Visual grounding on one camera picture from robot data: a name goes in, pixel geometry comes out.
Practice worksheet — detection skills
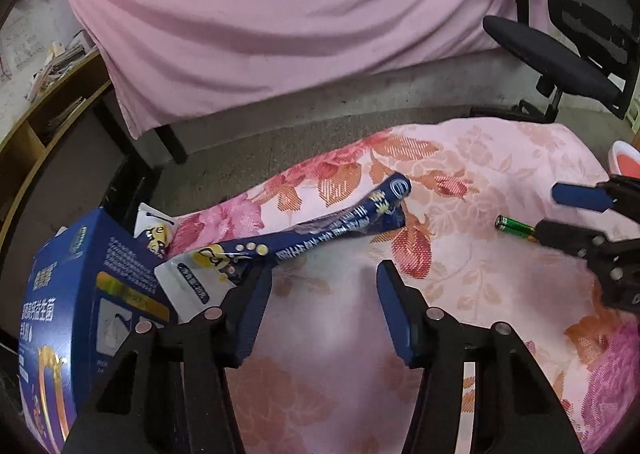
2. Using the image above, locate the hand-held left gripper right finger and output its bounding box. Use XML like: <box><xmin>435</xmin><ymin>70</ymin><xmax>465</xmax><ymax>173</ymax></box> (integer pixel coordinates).
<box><xmin>375</xmin><ymin>259</ymin><xmax>586</xmax><ymax>454</ymax></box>

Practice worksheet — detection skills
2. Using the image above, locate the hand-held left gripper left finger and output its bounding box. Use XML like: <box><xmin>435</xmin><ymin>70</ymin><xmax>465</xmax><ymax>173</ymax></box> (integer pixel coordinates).
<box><xmin>65</xmin><ymin>261</ymin><xmax>274</xmax><ymax>454</ymax></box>

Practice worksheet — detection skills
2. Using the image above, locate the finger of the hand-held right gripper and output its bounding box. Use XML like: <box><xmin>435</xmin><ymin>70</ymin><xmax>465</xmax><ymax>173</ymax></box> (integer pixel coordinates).
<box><xmin>551</xmin><ymin>174</ymin><xmax>640</xmax><ymax>216</ymax></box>
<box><xmin>533</xmin><ymin>218</ymin><xmax>640</xmax><ymax>313</ymax></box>

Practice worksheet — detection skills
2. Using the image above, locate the green battery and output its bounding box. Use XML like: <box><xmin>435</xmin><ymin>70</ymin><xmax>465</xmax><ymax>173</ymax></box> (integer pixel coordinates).
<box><xmin>494</xmin><ymin>214</ymin><xmax>539</xmax><ymax>241</ymax></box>

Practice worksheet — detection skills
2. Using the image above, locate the red plastic basin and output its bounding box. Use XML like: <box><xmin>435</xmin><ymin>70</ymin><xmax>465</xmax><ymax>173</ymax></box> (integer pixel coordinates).
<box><xmin>610</xmin><ymin>140</ymin><xmax>640</xmax><ymax>181</ymax></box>

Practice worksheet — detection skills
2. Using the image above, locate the long blue snack wrapper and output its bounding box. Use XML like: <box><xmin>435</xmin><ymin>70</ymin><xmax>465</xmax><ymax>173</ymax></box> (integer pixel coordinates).
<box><xmin>165</xmin><ymin>172</ymin><xmax>414</xmax><ymax>281</ymax></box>

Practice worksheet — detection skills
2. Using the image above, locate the white plastic pouch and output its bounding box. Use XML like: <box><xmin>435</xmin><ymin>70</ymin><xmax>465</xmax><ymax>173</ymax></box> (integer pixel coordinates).
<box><xmin>154</xmin><ymin>260</ymin><xmax>242</xmax><ymax>326</ymax></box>

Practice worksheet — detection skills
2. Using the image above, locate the pink floral blanket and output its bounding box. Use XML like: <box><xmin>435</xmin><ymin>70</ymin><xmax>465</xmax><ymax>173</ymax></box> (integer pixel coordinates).
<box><xmin>169</xmin><ymin>116</ymin><xmax>640</xmax><ymax>454</ymax></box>

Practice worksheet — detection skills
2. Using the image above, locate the white cartoon print packet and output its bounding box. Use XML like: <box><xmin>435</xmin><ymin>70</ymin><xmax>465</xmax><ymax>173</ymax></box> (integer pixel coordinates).
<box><xmin>133</xmin><ymin>203</ymin><xmax>177</xmax><ymax>261</ymax></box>

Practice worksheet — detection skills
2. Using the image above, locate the black office chair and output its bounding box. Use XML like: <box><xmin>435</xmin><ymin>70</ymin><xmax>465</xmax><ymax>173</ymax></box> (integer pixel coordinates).
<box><xmin>470</xmin><ymin>0</ymin><xmax>640</xmax><ymax>123</ymax></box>

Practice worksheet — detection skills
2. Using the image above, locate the blue cardboard box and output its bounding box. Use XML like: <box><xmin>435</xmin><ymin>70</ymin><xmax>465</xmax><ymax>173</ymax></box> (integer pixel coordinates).
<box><xmin>17</xmin><ymin>221</ymin><xmax>174</xmax><ymax>453</ymax></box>

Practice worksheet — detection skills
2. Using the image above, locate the black table leg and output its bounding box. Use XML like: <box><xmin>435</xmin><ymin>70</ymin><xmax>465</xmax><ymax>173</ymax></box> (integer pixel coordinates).
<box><xmin>154</xmin><ymin>124</ymin><xmax>189</xmax><ymax>165</ymax></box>

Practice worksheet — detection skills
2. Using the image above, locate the wooden bookshelf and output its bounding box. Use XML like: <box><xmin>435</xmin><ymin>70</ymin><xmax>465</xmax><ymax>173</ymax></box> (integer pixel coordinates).
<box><xmin>0</xmin><ymin>46</ymin><xmax>114</xmax><ymax>236</ymax></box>

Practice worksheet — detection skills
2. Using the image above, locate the pink hanging sheet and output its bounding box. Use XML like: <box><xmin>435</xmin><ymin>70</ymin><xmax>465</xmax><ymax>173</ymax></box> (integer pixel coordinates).
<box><xmin>52</xmin><ymin>0</ymin><xmax>552</xmax><ymax>140</ymax></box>

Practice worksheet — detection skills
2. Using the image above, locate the stack of books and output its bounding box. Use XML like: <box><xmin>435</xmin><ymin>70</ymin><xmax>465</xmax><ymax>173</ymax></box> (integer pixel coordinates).
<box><xmin>25</xmin><ymin>31</ymin><xmax>99</xmax><ymax>133</ymax></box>

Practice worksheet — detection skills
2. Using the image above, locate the white paper wall sheet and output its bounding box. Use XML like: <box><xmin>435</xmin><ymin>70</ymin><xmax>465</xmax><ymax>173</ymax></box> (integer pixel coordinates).
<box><xmin>0</xmin><ymin>9</ymin><xmax>57</xmax><ymax>81</ymax></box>

